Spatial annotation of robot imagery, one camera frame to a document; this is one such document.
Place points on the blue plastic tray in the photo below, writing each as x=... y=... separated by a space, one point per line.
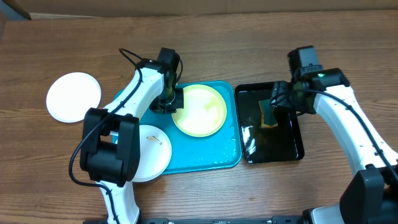
x=189 y=154

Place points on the yellow-green plate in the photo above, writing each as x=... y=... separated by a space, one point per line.
x=204 y=111

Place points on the black water tray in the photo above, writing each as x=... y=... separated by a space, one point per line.
x=281 y=143

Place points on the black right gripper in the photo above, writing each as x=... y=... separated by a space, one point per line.
x=282 y=101

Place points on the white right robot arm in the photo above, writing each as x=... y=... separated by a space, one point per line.
x=371 y=196

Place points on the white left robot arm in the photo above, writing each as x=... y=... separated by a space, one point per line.
x=110 y=149

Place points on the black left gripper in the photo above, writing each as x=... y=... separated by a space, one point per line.
x=179 y=103

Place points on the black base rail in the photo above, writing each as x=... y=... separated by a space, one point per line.
x=279 y=219

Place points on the yellow green sponge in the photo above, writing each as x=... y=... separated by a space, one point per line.
x=267 y=114

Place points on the white plate with stain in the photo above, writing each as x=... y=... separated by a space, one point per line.
x=71 y=96

